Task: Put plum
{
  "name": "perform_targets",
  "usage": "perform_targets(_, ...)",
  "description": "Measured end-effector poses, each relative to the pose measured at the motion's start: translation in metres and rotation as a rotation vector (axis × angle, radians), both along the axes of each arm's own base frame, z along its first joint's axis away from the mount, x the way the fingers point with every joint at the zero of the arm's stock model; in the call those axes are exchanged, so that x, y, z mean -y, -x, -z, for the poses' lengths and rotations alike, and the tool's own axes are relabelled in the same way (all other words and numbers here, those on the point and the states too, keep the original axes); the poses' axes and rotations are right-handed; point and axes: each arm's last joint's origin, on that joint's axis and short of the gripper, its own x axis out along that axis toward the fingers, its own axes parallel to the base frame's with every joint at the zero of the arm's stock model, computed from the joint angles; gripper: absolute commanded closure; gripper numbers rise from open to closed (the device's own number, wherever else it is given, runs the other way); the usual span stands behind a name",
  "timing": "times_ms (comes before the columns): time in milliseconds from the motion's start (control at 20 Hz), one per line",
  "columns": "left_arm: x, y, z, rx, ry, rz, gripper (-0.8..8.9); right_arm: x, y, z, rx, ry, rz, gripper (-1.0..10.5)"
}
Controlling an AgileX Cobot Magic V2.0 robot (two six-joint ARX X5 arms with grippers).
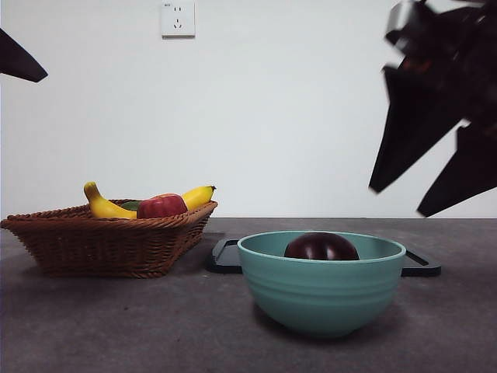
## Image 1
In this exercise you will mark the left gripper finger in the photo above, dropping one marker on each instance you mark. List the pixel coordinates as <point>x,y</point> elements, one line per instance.
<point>19,64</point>

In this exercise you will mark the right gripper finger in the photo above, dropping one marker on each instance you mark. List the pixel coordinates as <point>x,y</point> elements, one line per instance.
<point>411,136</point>
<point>470,175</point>

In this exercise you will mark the dark purple plum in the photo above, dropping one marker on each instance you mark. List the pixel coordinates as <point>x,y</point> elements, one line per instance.
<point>322,246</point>

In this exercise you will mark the teal ribbed bowl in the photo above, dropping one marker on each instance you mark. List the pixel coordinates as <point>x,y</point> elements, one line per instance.
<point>322,299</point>

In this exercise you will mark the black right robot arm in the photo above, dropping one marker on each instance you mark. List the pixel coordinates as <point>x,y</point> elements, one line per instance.
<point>466,58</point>

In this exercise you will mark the yellow banana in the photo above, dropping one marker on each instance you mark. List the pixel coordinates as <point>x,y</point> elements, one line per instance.
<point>101,206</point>

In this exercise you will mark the green fruit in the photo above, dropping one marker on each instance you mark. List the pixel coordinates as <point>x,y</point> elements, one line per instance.
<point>131,205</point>

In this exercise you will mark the brown wicker basket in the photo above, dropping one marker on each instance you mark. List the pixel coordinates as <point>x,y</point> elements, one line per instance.
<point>97,245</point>

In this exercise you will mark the red apple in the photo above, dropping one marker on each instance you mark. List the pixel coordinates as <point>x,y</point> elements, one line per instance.
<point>161,206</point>

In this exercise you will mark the black rectangular tray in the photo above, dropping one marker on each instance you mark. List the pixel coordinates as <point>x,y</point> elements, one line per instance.
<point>225,258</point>

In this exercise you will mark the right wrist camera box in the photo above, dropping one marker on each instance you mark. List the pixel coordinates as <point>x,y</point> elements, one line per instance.
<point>400,15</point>

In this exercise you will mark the white wall socket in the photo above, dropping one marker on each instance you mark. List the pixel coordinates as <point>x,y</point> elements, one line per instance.
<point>178,19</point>

